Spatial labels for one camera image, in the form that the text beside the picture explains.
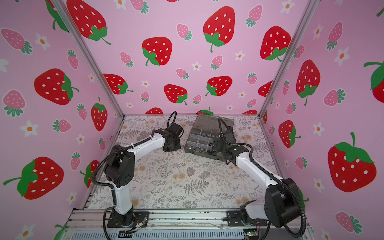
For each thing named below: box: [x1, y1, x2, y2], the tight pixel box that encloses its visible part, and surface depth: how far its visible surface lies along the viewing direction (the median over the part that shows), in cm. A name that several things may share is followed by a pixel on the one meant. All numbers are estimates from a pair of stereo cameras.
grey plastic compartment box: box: [184, 114, 235, 162], surface depth 103 cm
